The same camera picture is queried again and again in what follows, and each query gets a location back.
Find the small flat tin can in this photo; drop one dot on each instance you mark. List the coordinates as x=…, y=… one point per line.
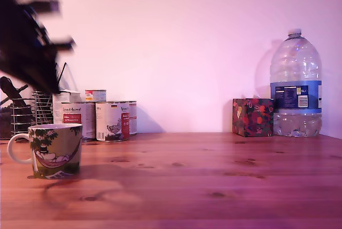
x=95, y=95

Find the clear triangular kitchen tool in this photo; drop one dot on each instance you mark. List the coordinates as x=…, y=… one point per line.
x=68, y=82

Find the large clear water bottle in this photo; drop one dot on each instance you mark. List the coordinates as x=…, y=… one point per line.
x=296, y=79

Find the white can with red label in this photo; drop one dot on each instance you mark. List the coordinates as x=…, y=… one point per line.
x=77, y=122
x=133, y=118

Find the floral print cardboard box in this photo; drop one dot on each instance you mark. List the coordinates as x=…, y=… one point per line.
x=253, y=118

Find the dark wooden kitchen tool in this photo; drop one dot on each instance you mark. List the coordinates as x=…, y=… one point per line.
x=12, y=90

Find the white can with chicken drawing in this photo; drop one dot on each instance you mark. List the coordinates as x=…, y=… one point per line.
x=112, y=122

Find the cartoon hammock print mug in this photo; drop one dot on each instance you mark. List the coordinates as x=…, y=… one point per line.
x=57, y=151

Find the white cardboard box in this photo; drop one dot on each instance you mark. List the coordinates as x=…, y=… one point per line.
x=60, y=106

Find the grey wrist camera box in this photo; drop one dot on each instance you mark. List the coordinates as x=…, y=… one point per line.
x=45, y=4

